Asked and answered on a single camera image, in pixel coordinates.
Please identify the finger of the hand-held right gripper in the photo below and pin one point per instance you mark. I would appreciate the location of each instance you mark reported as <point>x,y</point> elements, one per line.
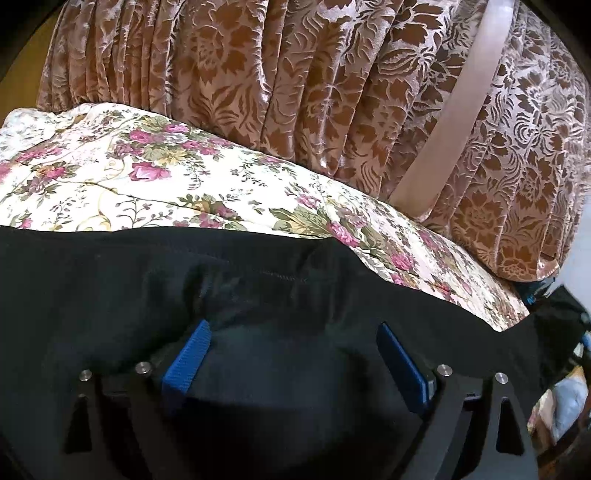
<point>586,342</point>

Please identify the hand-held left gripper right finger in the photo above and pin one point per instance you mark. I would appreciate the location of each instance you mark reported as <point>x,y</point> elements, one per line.
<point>404,369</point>

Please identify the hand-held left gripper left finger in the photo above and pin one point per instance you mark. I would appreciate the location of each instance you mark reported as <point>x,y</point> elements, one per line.
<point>187,364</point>

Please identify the black pants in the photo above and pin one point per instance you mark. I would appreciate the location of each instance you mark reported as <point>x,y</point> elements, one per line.
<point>277,300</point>

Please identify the pale blue cloth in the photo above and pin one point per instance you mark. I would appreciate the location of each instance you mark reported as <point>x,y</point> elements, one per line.
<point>570,406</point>

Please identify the dark blue object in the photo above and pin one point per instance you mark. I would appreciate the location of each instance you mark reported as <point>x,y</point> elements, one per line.
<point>535,293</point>

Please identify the floral bed sheet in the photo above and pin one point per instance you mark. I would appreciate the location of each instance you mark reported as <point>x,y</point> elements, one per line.
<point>161,175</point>

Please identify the plain pink curtain band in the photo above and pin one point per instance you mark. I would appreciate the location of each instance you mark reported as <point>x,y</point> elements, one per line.
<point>443,129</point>

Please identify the brown floral patterned curtain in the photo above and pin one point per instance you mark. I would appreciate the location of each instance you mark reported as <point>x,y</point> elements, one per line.
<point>300,92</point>

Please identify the wooden cabinet door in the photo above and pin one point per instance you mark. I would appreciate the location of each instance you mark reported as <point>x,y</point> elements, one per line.
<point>23,90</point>

